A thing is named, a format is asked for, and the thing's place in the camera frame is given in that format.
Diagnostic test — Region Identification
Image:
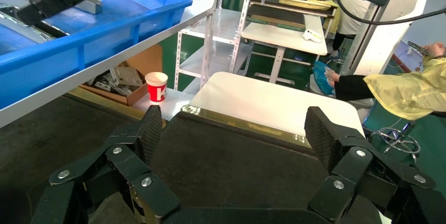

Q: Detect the yellow garment on workbench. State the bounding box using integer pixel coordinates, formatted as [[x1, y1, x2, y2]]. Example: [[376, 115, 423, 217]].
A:
[[278, 0, 337, 11]]

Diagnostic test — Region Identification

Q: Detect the dark mat with gold rim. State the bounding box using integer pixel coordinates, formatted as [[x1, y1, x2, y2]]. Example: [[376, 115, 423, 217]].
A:
[[0, 87, 168, 216]]

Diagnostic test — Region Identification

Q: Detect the person in yellow gown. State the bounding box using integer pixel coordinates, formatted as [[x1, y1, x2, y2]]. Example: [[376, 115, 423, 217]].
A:
[[327, 41, 446, 122]]

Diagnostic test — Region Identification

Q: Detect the blue shoe cover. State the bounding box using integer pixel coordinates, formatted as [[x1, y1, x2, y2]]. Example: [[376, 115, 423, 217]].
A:
[[312, 60, 336, 96]]

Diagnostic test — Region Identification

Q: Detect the red and white paper cup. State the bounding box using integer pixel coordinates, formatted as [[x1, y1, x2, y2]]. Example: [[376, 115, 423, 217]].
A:
[[144, 72, 169, 103]]

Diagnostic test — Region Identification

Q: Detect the stool with chrome base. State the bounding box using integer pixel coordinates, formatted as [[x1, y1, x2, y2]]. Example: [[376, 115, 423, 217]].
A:
[[369, 110, 446, 166]]

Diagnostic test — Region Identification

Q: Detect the white metal storage rack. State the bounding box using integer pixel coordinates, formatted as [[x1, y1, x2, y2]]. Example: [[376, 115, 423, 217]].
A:
[[173, 0, 272, 93]]

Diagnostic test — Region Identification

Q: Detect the large blue plastic bin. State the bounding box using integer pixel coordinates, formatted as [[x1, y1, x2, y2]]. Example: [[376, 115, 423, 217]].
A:
[[0, 0, 194, 110]]

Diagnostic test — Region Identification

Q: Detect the white handheld controller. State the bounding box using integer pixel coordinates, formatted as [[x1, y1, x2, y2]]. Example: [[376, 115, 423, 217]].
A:
[[302, 29, 323, 44]]

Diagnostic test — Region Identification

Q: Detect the brown cardboard box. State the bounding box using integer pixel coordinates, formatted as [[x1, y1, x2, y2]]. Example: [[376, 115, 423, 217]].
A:
[[79, 44, 164, 107]]

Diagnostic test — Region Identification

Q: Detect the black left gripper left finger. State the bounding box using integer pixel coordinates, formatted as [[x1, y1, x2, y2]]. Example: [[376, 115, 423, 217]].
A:
[[29, 105, 182, 224]]

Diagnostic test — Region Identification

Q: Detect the pile of grey metal brackets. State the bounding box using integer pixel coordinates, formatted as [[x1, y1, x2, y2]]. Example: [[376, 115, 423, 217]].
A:
[[86, 66, 144, 97]]

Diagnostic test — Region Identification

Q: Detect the white metal shelf board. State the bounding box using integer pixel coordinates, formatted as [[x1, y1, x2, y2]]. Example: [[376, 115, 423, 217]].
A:
[[0, 0, 218, 128]]

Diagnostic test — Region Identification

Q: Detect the black tray with gold rim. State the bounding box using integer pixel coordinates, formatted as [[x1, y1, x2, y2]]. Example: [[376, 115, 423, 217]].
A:
[[148, 105, 332, 212]]

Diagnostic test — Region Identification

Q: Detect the white workbench table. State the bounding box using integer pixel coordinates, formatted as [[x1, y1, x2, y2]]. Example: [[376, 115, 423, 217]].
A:
[[240, 13, 329, 86]]

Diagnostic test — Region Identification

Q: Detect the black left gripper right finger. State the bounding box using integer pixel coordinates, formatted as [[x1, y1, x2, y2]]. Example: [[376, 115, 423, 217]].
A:
[[304, 106, 446, 224]]

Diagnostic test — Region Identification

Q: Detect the white robot torso column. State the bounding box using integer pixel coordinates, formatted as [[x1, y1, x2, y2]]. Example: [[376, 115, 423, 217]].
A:
[[339, 0, 434, 77]]

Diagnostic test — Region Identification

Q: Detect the dark smartphone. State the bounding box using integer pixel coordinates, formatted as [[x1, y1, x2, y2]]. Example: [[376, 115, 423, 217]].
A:
[[407, 40, 430, 57]]

